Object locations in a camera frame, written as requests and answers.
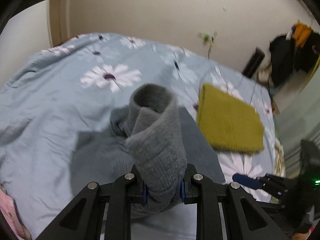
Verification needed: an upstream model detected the olive green knitted sweater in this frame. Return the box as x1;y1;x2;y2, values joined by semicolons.
196;83;264;155

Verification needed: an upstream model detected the dark grey sweater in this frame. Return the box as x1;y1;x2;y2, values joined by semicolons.
70;83;225;218

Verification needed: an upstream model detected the pink fleece garment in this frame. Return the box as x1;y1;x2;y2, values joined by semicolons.
0;185;31;239

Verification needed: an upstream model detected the wall power socket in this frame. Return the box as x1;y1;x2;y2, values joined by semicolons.
197;31;217;46

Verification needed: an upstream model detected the orange garment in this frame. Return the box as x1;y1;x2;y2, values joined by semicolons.
292;22;313;48

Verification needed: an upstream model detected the dark clothes pile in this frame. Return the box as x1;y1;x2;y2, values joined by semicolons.
269;32;319;87

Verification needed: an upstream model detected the black box on floor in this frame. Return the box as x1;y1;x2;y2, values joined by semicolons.
242;47;265;79

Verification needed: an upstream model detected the blue floral duvet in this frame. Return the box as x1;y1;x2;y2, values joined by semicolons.
1;33;284;238

